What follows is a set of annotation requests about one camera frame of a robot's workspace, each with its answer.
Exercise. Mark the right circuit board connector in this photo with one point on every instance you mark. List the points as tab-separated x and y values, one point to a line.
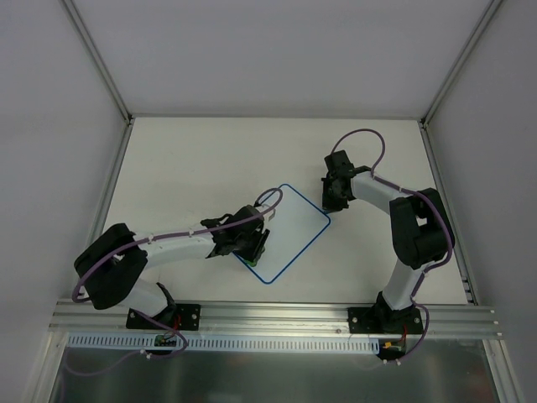
398	346

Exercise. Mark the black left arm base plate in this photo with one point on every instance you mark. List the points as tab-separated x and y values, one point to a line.
180	316

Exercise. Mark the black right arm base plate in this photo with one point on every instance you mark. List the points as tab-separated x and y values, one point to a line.
362	320

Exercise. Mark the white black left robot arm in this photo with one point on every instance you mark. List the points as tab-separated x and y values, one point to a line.
110	269

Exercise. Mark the blue framed whiteboard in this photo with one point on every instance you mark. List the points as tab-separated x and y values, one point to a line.
296	225

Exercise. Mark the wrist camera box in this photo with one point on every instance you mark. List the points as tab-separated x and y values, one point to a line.
254	216
337	162

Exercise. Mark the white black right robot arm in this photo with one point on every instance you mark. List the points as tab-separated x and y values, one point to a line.
421	233

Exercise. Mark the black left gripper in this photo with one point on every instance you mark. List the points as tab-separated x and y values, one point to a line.
258	246

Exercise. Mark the left green circuit board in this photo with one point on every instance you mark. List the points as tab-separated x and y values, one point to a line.
167	340

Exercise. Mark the aluminium frame rail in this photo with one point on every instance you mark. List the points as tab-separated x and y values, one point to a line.
462	148
108	179

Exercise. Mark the aluminium frame right rail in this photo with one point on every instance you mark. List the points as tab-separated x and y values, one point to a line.
462	148

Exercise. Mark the white slotted cable duct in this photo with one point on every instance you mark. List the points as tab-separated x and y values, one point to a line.
227	343

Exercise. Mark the aluminium front mounting rail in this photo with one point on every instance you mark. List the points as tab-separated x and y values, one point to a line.
285	319

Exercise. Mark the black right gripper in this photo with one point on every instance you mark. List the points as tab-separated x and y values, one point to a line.
333	196

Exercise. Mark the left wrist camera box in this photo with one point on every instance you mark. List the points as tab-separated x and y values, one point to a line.
254	216

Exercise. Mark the aluminium frame left rail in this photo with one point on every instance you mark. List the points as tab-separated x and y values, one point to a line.
108	179

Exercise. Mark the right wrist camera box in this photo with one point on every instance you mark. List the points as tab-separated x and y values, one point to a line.
337	162

